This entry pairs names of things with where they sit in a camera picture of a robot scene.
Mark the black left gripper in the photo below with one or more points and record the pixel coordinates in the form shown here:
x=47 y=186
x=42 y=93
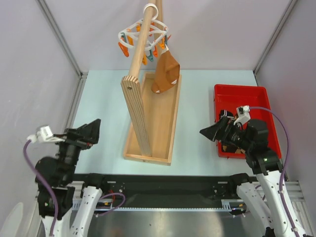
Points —
x=84 y=135

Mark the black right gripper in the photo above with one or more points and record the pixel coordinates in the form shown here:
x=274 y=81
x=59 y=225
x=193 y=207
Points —
x=226 y=131

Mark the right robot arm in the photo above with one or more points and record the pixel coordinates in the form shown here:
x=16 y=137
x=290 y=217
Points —
x=273 y=213

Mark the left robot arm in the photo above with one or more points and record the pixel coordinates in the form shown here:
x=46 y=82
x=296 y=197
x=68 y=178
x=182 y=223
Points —
x=54 y=174

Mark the argyle sock in bin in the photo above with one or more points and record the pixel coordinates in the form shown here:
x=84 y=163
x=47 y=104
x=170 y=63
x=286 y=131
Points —
x=232 y=149

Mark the red plastic bin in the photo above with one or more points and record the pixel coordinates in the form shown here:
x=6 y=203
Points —
x=230 y=97

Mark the wooden rack stand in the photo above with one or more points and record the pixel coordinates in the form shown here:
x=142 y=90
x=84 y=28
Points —
x=153 y=116

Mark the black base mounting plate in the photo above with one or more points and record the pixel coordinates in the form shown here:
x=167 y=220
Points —
x=153 y=191

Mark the brown orange sock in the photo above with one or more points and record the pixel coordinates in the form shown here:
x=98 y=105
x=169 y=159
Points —
x=167 y=73

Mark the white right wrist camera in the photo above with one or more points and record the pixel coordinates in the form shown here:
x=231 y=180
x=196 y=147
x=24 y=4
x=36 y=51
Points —
x=243 y=115

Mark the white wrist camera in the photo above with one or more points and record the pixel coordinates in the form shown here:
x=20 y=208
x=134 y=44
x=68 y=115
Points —
x=243 y=115
x=44 y=135

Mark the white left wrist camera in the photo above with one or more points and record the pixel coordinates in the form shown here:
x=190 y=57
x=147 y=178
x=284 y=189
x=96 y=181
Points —
x=44 y=135

